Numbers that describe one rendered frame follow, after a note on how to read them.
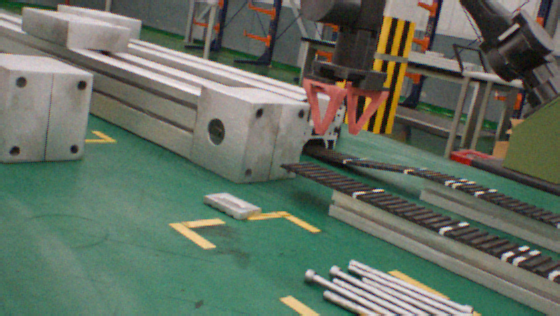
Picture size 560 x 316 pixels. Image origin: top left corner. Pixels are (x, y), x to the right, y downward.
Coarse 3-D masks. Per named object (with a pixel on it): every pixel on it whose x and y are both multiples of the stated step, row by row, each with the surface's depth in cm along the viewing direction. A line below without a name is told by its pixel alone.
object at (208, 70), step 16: (128, 48) 116; (144, 48) 115; (160, 48) 122; (160, 64) 111; (176, 64) 106; (192, 64) 104; (208, 64) 112; (208, 80) 103; (224, 80) 98; (240, 80) 96; (256, 80) 104; (272, 80) 103; (288, 96) 89; (304, 96) 89; (320, 96) 95; (320, 112) 94; (336, 112) 94; (320, 144) 95
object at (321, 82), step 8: (320, 72) 86; (328, 72) 86; (304, 80) 85; (312, 80) 84; (320, 80) 83; (328, 80) 83; (336, 80) 88; (344, 80) 89; (304, 88) 86; (312, 88) 85; (320, 88) 85; (328, 88) 82; (336, 88) 82; (312, 96) 86; (336, 96) 82; (344, 96) 83; (312, 104) 86; (328, 104) 84; (336, 104) 83; (312, 112) 87; (328, 112) 84; (320, 120) 87; (328, 120) 85; (320, 128) 86
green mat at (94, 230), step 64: (0, 192) 53; (64, 192) 56; (128, 192) 59; (192, 192) 63; (256, 192) 68; (320, 192) 73; (512, 192) 94; (0, 256) 41; (64, 256) 43; (128, 256) 45; (192, 256) 48; (256, 256) 50; (320, 256) 53; (384, 256) 56
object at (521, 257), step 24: (288, 168) 68; (312, 168) 69; (360, 192) 62; (384, 192) 65; (408, 216) 58; (432, 216) 59; (456, 240) 54; (480, 240) 54; (504, 240) 56; (528, 264) 50; (552, 264) 52
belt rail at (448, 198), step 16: (432, 192) 78; (448, 192) 76; (464, 192) 74; (448, 208) 76; (464, 208) 74; (480, 208) 74; (496, 208) 72; (496, 224) 72; (512, 224) 71; (528, 224) 69; (544, 224) 68; (528, 240) 69; (544, 240) 68
